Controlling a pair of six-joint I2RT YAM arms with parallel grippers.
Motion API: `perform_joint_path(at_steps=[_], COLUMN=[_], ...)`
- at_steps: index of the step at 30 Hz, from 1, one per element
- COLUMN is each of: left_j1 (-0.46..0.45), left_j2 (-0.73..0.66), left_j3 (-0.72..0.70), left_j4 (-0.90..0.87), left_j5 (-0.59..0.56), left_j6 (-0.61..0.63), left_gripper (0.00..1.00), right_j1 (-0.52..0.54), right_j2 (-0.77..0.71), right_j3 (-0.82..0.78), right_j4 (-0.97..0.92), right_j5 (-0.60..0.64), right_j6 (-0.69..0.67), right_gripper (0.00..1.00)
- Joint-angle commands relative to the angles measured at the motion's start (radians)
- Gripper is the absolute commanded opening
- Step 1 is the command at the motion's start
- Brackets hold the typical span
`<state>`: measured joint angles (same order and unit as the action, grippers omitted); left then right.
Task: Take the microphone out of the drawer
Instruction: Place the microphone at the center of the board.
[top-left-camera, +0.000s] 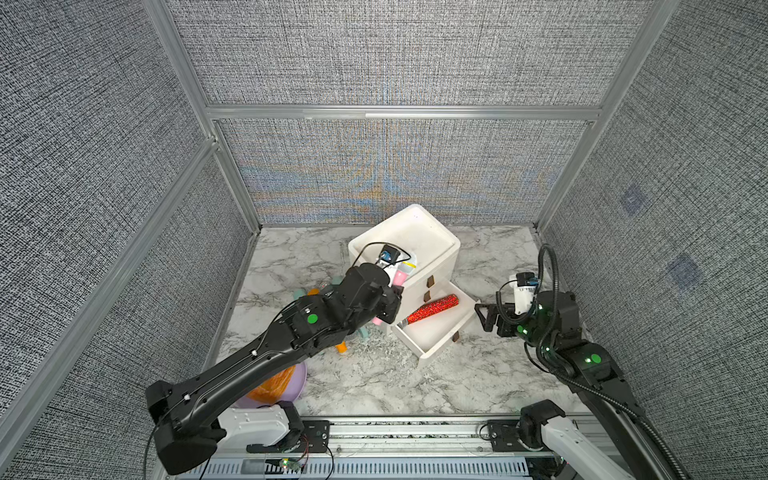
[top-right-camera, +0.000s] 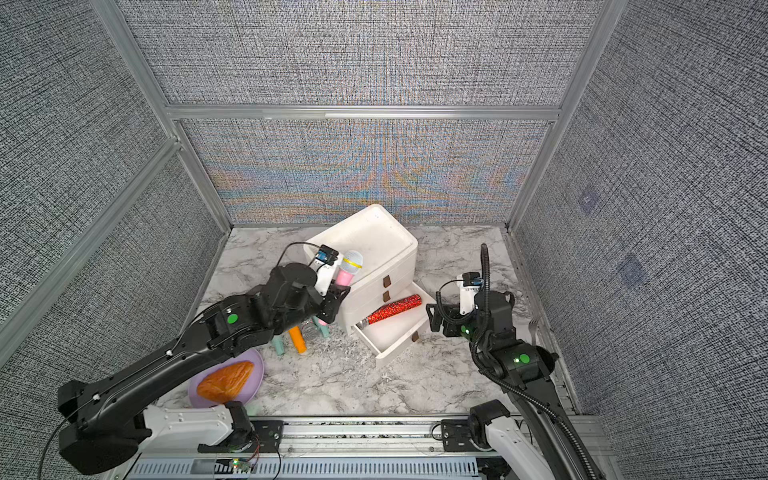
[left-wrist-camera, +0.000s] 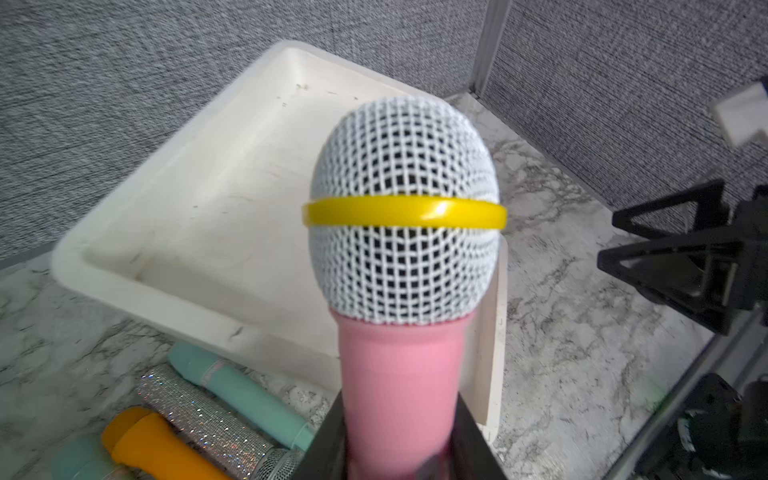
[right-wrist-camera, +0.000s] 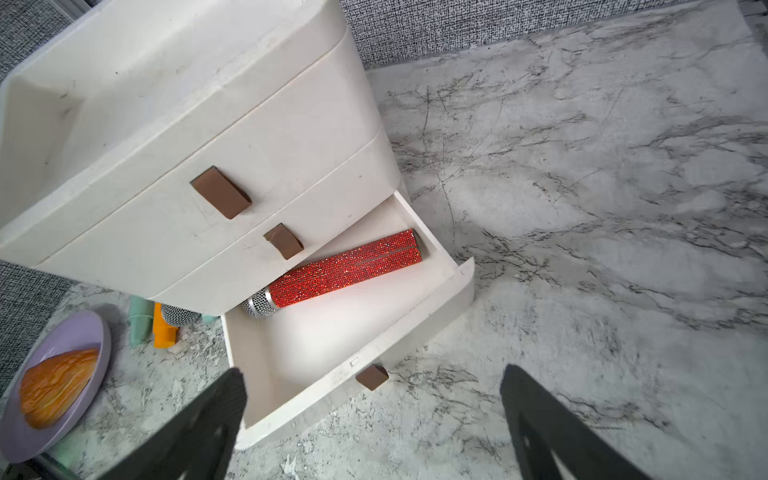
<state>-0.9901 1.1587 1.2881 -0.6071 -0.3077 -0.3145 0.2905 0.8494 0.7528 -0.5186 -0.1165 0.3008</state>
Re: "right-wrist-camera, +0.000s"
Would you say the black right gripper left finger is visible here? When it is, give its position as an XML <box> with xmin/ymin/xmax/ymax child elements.
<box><xmin>102</xmin><ymin>368</ymin><xmax>247</xmax><ymax>479</ymax></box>

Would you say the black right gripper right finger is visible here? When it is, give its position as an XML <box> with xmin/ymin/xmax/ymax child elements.
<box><xmin>500</xmin><ymin>364</ymin><xmax>648</xmax><ymax>479</ymax></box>

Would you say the orange microphone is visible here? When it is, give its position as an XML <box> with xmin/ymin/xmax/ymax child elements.
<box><xmin>152</xmin><ymin>303</ymin><xmax>178</xmax><ymax>349</ymax></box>

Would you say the white bottom drawer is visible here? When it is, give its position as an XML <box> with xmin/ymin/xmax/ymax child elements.
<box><xmin>221</xmin><ymin>193</ymin><xmax>475</xmax><ymax>450</ymax></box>

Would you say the white drawer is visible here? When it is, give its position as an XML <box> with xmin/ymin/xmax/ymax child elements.
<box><xmin>41</xmin><ymin>35</ymin><xmax>392</xmax><ymax>296</ymax></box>
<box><xmin>153</xmin><ymin>129</ymin><xmax>401</xmax><ymax>316</ymax></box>
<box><xmin>221</xmin><ymin>193</ymin><xmax>475</xmax><ymax>450</ymax></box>

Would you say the glittery red microphone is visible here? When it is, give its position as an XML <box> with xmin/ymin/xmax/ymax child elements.
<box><xmin>241</xmin><ymin>229</ymin><xmax>423</xmax><ymax>319</ymax></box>

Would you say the white top drawer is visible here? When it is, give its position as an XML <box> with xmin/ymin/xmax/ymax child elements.
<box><xmin>41</xmin><ymin>35</ymin><xmax>392</xmax><ymax>296</ymax></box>

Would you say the white drawer cabinet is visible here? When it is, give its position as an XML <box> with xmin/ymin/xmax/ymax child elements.
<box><xmin>0</xmin><ymin>0</ymin><xmax>349</xmax><ymax>268</ymax></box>

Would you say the orange pastry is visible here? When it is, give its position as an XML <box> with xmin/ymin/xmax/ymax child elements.
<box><xmin>20</xmin><ymin>349</ymin><xmax>99</xmax><ymax>430</ymax></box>

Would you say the purple plate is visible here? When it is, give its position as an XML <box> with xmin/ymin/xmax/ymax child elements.
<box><xmin>1</xmin><ymin>311</ymin><xmax>112</xmax><ymax>463</ymax></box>

